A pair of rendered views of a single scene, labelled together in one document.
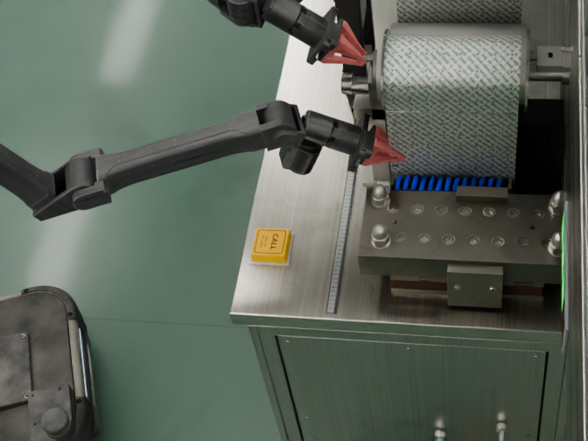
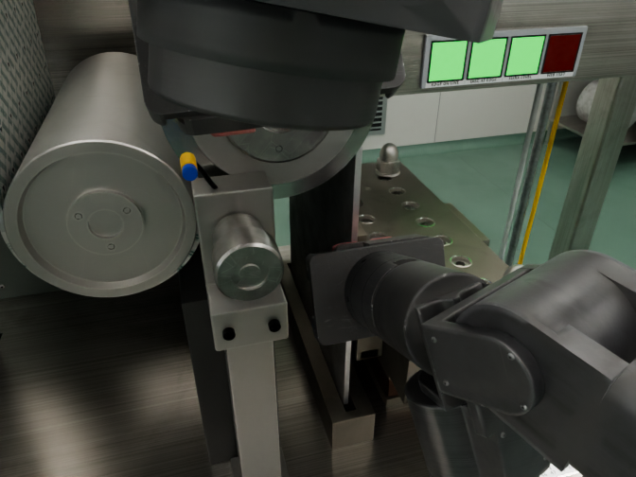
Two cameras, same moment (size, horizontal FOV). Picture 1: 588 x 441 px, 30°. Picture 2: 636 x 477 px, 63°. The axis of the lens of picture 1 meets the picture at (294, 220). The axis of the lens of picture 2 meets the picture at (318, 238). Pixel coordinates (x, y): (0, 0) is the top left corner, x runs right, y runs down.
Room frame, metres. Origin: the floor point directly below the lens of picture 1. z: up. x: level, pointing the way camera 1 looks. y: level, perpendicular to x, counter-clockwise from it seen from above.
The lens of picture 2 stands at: (1.58, 0.08, 1.35)
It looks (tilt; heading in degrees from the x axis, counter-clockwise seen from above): 32 degrees down; 237
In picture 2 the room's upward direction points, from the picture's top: straight up
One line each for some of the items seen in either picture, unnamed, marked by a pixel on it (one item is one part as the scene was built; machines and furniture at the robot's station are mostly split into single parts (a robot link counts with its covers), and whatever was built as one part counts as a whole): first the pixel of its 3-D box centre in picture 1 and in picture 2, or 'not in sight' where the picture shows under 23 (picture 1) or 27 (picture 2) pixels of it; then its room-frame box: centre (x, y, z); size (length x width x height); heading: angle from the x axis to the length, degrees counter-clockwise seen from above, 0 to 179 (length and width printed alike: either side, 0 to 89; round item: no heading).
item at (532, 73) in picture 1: (549, 72); not in sight; (1.34, -0.49, 1.25); 0.07 x 0.04 x 0.04; 72
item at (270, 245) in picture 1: (270, 245); not in sight; (1.34, 0.05, 0.91); 0.07 x 0.07 x 0.02; 72
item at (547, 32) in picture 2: (564, 275); (504, 57); (0.96, -0.41, 1.18); 0.25 x 0.01 x 0.07; 162
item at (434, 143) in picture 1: (451, 146); (316, 191); (1.33, -0.32, 1.12); 0.23 x 0.01 x 0.18; 72
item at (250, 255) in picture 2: (347, 83); (247, 264); (1.48, -0.15, 1.18); 0.04 x 0.02 x 0.04; 162
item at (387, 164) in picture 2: (558, 241); (388, 157); (1.11, -0.45, 1.05); 0.04 x 0.04 x 0.04
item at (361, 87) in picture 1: (371, 129); (252, 372); (1.47, -0.19, 1.05); 0.06 x 0.05 x 0.31; 72
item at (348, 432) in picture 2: not in sight; (315, 336); (1.33, -0.32, 0.92); 0.28 x 0.04 x 0.04; 72
